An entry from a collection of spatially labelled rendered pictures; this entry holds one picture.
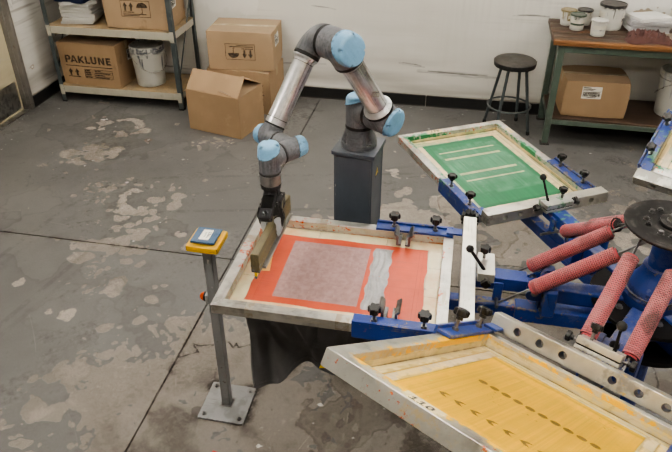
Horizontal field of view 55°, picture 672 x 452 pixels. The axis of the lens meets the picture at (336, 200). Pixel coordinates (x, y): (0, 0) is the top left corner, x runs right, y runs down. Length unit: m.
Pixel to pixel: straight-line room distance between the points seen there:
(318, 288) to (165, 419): 1.22
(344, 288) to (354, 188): 0.57
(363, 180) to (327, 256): 0.41
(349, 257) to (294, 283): 0.25
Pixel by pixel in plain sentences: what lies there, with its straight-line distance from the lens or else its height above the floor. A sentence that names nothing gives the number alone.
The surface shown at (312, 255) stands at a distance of 2.49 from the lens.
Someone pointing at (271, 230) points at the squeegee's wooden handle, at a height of 1.14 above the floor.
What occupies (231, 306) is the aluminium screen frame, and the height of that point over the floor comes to 0.99.
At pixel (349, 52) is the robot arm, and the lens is 2.24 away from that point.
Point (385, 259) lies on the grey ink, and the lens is 2.46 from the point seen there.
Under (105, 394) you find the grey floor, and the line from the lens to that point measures 3.44.
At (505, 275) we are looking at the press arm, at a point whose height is 1.04.
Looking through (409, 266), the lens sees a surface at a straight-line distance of 2.44.
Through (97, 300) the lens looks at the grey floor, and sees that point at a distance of 3.99.
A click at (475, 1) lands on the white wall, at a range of 5.84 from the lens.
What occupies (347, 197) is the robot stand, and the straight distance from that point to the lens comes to 2.78.
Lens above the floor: 2.44
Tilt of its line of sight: 32 degrees down
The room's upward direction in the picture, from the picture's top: straight up
